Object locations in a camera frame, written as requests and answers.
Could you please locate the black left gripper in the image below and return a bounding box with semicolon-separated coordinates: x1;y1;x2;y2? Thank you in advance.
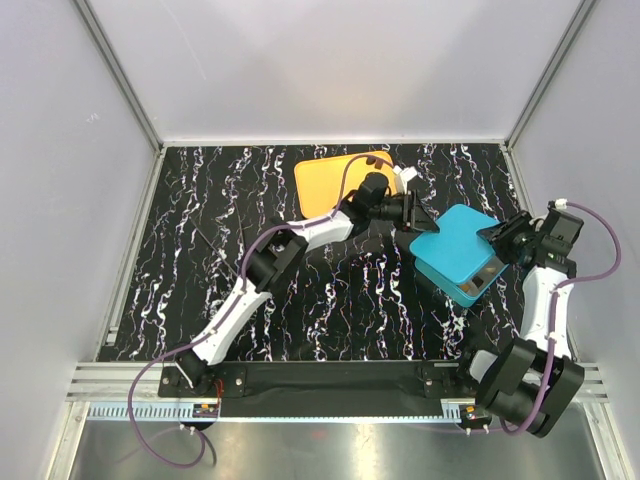
368;190;438;234

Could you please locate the teal tin lid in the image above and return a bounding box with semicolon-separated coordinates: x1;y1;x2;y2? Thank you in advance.
409;204;498;284

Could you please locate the teal tin box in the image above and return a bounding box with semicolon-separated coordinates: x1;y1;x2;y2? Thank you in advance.
415;254;507;307

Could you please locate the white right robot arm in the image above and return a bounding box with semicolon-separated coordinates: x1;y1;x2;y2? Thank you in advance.
453;205;584;438

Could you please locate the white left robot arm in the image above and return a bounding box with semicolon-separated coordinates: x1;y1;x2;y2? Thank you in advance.
175;173;439;396

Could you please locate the orange plastic tray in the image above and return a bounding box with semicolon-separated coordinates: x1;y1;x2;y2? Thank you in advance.
294;151;396;219

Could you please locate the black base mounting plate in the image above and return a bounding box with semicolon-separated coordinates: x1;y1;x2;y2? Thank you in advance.
158;360;475;421

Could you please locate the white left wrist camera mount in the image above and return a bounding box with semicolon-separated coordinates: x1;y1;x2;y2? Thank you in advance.
392;166;417;194

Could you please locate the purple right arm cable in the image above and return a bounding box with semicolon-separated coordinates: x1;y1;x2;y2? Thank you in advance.
464;201;624;435

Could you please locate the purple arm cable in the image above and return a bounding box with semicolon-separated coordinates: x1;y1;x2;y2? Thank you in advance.
127;155;401;469
464;201;624;435

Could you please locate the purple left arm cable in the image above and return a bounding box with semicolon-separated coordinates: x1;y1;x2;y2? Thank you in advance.
127;155;401;469

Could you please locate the aluminium cable duct rail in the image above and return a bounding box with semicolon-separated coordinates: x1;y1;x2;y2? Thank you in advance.
87;402;220;422

